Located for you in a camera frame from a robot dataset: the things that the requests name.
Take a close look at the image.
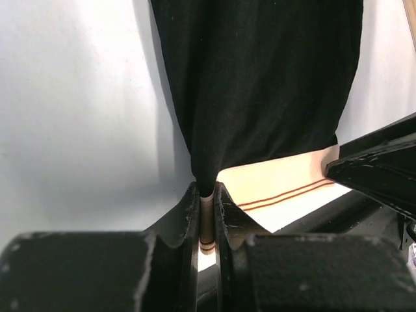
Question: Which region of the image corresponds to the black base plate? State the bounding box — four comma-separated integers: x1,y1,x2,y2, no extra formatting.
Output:
194,191,416,312

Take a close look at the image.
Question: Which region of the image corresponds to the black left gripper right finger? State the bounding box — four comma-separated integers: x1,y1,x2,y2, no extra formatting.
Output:
213,182,416,312

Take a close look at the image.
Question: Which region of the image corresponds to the black underwear beige waistband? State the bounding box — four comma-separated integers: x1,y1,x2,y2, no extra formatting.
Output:
151,1,363,255

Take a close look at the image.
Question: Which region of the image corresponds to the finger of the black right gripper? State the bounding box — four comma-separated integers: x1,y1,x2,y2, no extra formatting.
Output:
324,113,415,220

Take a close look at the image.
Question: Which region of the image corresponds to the wooden compartment tray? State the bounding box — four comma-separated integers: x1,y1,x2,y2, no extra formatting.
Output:
402,0,416,49

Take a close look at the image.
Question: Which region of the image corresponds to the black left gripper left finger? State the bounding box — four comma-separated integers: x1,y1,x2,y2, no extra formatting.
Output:
1,183,200,311

